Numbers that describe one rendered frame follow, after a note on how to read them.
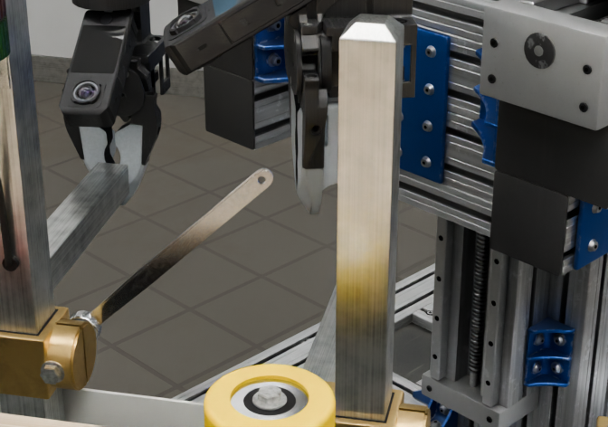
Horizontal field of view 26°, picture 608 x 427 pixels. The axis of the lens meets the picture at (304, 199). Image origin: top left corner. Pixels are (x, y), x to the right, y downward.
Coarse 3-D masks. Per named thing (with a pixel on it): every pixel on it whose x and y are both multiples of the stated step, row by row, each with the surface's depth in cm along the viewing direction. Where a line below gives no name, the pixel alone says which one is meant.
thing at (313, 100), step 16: (304, 64) 88; (304, 80) 87; (304, 96) 88; (320, 96) 88; (304, 112) 88; (320, 112) 88; (304, 128) 89; (320, 128) 89; (304, 144) 89; (320, 144) 90; (304, 160) 90; (320, 160) 91
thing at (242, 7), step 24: (216, 0) 89; (240, 0) 87; (264, 0) 86; (288, 0) 87; (312, 0) 87; (168, 24) 91; (192, 24) 88; (216, 24) 87; (240, 24) 87; (264, 24) 87; (168, 48) 87; (192, 48) 87; (216, 48) 87
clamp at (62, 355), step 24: (0, 336) 93; (24, 336) 93; (48, 336) 93; (72, 336) 94; (0, 360) 94; (24, 360) 94; (48, 360) 93; (72, 360) 93; (0, 384) 95; (24, 384) 95; (48, 384) 94; (72, 384) 94
